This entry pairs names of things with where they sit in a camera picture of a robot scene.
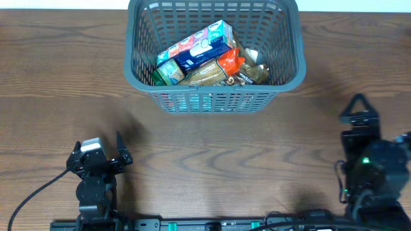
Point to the green lid spice jar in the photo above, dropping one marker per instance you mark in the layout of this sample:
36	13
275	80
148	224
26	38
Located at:
167	74

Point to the dried mushroom pouch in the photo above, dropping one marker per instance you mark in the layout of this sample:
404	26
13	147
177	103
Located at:
255	56

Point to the spaghetti pack orange ends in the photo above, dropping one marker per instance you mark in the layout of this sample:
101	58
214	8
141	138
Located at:
215	70

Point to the Kleenex tissue multipack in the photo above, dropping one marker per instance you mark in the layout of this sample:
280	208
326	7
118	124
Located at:
200	47

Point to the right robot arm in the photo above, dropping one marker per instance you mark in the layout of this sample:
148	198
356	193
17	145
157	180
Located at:
375	171

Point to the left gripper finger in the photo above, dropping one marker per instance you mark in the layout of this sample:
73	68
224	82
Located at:
124	155
77	147

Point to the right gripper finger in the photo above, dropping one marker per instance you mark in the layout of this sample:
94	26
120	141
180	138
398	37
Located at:
367	105
347	111

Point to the grey plastic basket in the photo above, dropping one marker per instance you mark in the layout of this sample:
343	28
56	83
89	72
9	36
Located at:
271	27

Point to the white teal small packet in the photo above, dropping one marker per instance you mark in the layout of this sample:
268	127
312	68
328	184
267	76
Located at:
193	102

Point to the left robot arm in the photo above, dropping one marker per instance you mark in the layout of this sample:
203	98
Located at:
97	192

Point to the Nescafe Gold coffee bag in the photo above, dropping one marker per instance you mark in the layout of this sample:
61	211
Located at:
249	73

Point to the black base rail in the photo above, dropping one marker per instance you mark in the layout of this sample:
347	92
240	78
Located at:
156	224

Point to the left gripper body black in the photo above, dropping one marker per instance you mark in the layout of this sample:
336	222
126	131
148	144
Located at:
113	163

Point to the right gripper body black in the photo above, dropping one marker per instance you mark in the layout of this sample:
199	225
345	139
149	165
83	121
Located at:
359	119

